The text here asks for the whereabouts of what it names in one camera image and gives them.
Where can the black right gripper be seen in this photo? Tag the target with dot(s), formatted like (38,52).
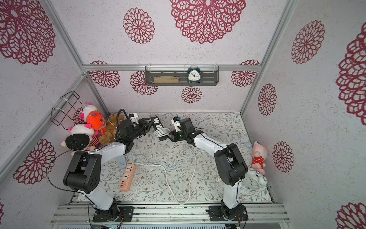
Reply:
(174,135)

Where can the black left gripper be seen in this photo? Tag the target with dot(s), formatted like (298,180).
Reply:
(145,124)

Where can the striped black white object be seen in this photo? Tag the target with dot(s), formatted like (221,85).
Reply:
(160,132)

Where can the light blue power strip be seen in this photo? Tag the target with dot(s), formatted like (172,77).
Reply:
(121,162)

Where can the orange power strip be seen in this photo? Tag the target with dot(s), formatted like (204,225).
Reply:
(127,178)

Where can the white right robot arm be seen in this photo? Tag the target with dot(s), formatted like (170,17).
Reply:
(229,162)

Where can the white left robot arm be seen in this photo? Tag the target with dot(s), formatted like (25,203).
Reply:
(84,171)

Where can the brown teddy bear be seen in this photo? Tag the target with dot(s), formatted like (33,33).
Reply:
(111,129)

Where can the orange plush toy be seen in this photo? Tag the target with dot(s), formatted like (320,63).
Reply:
(97,122)

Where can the white pink plush toy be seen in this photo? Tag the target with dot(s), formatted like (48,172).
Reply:
(87,110)

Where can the black faced striped plush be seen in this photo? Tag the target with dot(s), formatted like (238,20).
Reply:
(82,137)

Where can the teal alarm clock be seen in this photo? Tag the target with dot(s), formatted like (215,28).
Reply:
(194,76)

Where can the tan pouch on shelf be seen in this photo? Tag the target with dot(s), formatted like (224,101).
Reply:
(166,80)

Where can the pink frog plush toy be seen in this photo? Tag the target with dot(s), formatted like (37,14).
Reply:
(260,154)

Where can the white alarm clock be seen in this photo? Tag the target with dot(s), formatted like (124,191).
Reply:
(255,180)

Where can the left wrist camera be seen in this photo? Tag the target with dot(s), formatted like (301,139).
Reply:
(133,117)

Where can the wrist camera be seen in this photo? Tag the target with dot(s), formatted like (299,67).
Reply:
(133,117)
(176,123)

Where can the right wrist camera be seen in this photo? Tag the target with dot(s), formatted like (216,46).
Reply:
(176,123)

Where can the grey wall shelf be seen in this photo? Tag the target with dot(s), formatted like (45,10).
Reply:
(210,75)

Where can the black wire basket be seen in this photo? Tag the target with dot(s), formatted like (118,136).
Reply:
(68,113)

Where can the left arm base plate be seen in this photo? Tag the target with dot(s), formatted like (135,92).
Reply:
(115,214)

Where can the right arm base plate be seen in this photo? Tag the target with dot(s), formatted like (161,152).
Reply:
(222,213)

